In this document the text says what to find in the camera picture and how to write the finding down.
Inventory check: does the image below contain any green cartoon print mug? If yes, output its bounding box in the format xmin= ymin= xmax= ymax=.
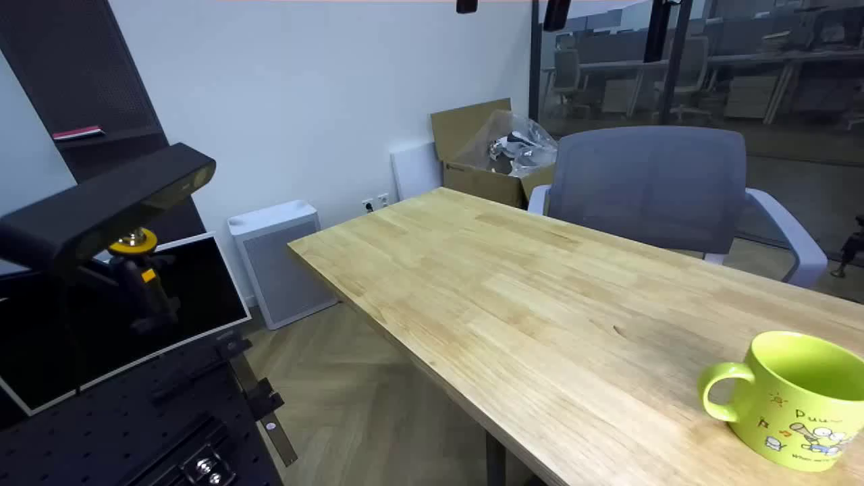
xmin=696 ymin=330 xmax=864 ymax=475

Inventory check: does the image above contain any brown cardboard box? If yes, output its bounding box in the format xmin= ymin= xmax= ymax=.
xmin=430 ymin=98 xmax=560 ymax=211

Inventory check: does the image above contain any clear plastic bag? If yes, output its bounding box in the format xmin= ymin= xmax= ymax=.
xmin=467 ymin=111 xmax=561 ymax=178

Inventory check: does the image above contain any white flat board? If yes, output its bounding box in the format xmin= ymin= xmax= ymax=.
xmin=387 ymin=136 xmax=447 ymax=202

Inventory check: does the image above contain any grey office chair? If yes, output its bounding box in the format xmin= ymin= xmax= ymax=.
xmin=528 ymin=125 xmax=833 ymax=291

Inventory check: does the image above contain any white air purifier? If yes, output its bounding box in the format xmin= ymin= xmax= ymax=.
xmin=225 ymin=198 xmax=340 ymax=331

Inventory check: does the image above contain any black stand by window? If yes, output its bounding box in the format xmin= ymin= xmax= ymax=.
xmin=829 ymin=214 xmax=864 ymax=280

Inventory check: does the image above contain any red label strip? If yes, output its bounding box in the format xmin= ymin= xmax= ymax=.
xmin=52 ymin=125 xmax=109 ymax=145

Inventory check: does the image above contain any black table leg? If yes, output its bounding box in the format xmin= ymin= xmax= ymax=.
xmin=483 ymin=429 xmax=507 ymax=486

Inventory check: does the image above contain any black perforated breadboard table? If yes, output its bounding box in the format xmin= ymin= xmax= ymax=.
xmin=0 ymin=330 xmax=304 ymax=486

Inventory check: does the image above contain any white wall outlet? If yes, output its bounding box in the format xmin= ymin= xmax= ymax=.
xmin=362 ymin=190 xmax=395 ymax=215

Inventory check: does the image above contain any black panel white frame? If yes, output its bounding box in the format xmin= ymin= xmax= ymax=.
xmin=0 ymin=229 xmax=254 ymax=418

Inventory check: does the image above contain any yellow black camera clamp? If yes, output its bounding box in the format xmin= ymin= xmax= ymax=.
xmin=93 ymin=223 xmax=185 ymax=335

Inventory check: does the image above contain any black stereo camera bar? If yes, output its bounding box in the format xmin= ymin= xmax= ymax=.
xmin=0 ymin=140 xmax=219 ymax=273

